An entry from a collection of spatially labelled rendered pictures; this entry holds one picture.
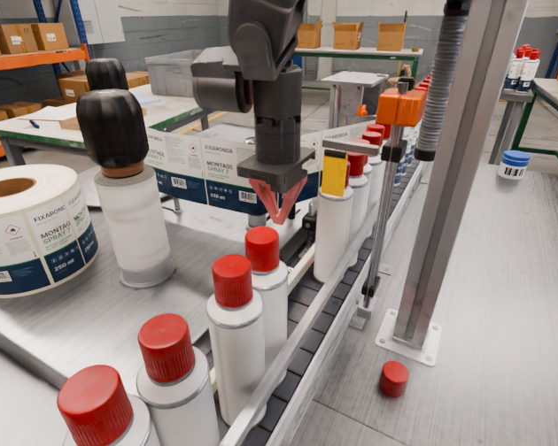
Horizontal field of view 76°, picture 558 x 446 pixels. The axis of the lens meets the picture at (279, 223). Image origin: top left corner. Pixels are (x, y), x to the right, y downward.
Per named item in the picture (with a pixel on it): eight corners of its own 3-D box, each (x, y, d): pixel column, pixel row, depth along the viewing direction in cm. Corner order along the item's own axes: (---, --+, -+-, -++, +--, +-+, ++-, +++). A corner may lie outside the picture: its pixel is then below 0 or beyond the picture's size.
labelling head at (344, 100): (333, 171, 99) (342, 73, 86) (379, 180, 94) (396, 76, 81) (313, 190, 89) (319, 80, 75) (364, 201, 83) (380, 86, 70)
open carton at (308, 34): (289, 48, 547) (289, 20, 528) (300, 46, 584) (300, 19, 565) (313, 49, 533) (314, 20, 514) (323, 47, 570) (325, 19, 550)
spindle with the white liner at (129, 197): (149, 251, 67) (110, 82, 51) (185, 265, 63) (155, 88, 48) (109, 278, 60) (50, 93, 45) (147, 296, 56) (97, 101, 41)
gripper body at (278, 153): (235, 180, 44) (230, 119, 40) (275, 154, 52) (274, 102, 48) (282, 189, 41) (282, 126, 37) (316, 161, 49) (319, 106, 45)
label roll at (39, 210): (-61, 286, 58) (-111, 209, 51) (38, 225, 75) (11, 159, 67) (40, 307, 54) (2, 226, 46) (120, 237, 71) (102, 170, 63)
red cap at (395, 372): (373, 382, 49) (376, 366, 47) (391, 371, 50) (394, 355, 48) (392, 402, 46) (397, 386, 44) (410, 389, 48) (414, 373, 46)
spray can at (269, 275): (259, 349, 47) (252, 215, 37) (293, 365, 45) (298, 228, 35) (236, 380, 43) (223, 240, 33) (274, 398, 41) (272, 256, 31)
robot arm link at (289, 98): (292, 63, 36) (308, 57, 41) (233, 60, 39) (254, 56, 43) (291, 129, 40) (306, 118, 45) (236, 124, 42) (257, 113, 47)
